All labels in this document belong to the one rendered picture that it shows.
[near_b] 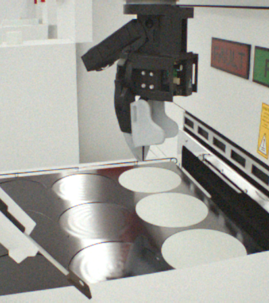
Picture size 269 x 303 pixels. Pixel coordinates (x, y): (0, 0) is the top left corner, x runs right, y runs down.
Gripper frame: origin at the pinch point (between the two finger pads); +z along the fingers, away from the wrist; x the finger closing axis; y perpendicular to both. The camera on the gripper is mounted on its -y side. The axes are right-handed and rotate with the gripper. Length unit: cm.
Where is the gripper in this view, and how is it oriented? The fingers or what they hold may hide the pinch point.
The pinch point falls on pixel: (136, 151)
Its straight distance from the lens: 57.6
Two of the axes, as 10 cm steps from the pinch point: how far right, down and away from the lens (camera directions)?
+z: 0.0, 9.4, 3.5
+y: 8.3, 1.9, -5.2
